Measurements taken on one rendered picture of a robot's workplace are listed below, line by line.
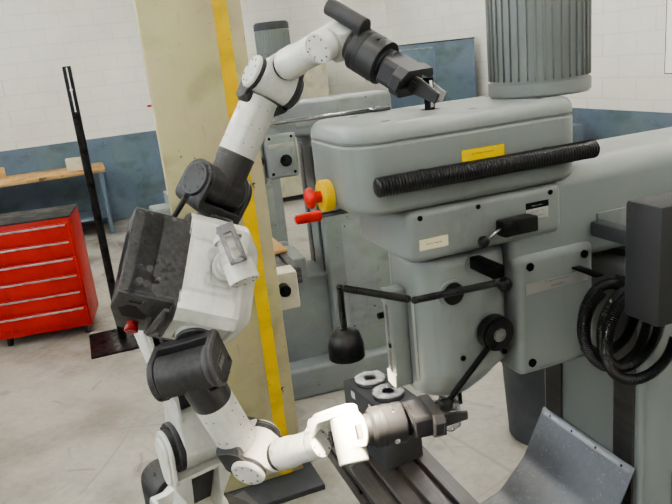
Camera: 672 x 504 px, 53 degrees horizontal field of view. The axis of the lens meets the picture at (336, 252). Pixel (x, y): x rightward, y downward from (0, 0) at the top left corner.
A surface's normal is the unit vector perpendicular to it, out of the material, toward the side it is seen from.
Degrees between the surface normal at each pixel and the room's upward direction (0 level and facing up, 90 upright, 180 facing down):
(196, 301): 58
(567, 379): 90
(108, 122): 90
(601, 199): 90
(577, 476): 62
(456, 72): 90
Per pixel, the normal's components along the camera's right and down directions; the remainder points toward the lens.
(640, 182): 0.36, 0.23
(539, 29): -0.26, 0.30
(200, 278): 0.44, -0.36
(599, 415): -0.93, 0.19
